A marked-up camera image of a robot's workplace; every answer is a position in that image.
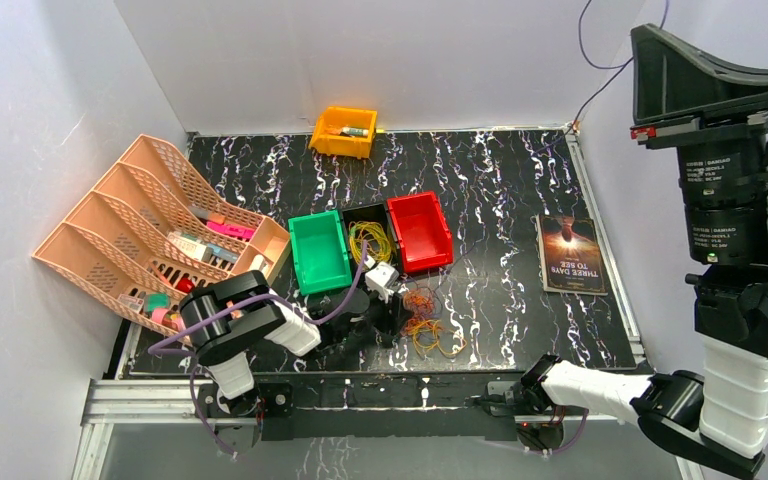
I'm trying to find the yellow plastic bin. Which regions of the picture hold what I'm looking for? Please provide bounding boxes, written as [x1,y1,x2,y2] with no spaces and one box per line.
[308,106,378,159]

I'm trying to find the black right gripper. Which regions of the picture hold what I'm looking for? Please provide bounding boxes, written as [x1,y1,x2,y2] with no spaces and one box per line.
[624,21,768,264]

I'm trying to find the pink plastic file organizer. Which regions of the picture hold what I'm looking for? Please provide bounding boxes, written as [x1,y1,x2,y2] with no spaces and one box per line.
[32,135,291,336]

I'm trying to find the white box in organizer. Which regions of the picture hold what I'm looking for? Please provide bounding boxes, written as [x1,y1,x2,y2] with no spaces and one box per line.
[166,231,213,263]

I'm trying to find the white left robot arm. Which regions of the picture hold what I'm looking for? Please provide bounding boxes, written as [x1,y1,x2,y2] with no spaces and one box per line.
[189,274,409,416]

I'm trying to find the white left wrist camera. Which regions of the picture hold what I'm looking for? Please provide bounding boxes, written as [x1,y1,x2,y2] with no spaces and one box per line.
[364,262,398,303]

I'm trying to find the green battery in bin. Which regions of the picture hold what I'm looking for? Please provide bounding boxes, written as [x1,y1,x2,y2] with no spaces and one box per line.
[338,127,369,137]

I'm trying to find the green plastic bin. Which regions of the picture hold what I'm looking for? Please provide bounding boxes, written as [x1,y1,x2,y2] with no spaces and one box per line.
[288,210,352,296]

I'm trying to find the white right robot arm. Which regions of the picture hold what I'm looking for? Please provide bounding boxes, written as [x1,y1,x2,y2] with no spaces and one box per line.
[519,24,768,479]

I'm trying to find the red black bottle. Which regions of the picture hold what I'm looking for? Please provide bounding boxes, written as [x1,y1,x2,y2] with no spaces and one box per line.
[174,276,196,294]

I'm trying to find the black plastic bin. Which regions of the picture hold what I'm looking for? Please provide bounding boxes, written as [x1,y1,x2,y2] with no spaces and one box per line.
[339,202,403,272]

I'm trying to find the dark book three days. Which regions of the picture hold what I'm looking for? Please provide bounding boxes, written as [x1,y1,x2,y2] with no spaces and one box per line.
[536,214,609,296]

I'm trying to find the red plastic bin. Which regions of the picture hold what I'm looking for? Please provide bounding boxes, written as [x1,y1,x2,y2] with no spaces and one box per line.
[387,191,454,274]

